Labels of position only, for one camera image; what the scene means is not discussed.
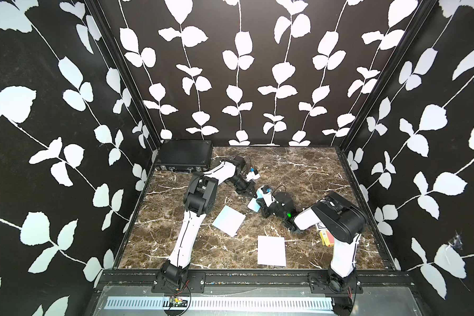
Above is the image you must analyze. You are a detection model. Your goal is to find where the light blue square paper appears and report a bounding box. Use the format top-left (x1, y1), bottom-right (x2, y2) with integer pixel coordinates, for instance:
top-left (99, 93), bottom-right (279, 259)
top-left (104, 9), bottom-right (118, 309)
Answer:
top-left (247, 198), bottom-right (264, 213)

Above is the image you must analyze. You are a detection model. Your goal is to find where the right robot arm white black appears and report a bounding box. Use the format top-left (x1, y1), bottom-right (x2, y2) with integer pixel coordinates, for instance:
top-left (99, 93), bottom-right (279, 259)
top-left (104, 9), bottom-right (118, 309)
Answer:
top-left (257, 192), bottom-right (367, 279)

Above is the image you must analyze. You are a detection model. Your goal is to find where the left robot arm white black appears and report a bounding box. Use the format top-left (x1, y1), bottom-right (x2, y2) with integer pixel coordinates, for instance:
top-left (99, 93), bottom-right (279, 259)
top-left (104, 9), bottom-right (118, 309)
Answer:
top-left (160, 155), bottom-right (258, 288)

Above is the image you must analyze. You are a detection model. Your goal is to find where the pale blue square paper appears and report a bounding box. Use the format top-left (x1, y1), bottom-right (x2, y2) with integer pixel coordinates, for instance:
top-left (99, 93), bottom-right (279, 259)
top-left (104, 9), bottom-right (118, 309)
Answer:
top-left (212, 205), bottom-right (246, 237)

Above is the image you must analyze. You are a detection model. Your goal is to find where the white square paper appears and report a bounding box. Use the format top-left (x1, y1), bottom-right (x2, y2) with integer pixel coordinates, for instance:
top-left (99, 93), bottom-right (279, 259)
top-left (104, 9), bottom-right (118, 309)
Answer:
top-left (258, 236), bottom-right (287, 267)

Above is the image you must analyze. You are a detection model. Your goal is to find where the black playing card box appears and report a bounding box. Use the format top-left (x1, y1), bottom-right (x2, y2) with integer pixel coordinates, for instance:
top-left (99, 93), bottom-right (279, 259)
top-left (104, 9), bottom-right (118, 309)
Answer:
top-left (315, 222), bottom-right (327, 231)

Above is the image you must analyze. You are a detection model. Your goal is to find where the yellow red card box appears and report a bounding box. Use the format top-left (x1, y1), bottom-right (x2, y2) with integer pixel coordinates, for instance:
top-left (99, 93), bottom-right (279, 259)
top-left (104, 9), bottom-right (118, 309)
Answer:
top-left (319, 230), bottom-right (335, 247)

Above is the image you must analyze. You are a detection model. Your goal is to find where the black aluminium briefcase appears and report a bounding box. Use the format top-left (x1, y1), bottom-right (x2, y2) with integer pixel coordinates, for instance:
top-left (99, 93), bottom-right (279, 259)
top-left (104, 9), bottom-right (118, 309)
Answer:
top-left (154, 140), bottom-right (213, 172)

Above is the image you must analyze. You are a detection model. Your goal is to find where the small circuit board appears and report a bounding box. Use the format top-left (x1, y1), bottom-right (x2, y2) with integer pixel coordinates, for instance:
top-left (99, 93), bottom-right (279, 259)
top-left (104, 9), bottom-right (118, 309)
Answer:
top-left (164, 297), bottom-right (190, 309)

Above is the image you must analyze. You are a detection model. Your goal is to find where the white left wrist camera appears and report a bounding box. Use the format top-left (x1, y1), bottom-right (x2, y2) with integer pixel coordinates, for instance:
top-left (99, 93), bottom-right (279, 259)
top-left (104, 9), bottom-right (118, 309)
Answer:
top-left (246, 167), bottom-right (260, 182)

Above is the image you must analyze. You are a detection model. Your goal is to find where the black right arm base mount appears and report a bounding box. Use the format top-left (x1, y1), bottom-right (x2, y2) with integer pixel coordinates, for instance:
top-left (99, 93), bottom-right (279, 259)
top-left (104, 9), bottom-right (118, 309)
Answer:
top-left (308, 271), bottom-right (363, 297)

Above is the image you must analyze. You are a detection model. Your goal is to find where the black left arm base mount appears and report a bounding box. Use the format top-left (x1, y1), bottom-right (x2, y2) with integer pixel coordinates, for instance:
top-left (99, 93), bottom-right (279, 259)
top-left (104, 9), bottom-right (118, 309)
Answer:
top-left (151, 271), bottom-right (206, 294)

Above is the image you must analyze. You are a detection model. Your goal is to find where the white perforated cable duct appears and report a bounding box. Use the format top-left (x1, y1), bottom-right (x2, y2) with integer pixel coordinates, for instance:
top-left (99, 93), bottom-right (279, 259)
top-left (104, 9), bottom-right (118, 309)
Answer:
top-left (103, 296), bottom-right (334, 313)

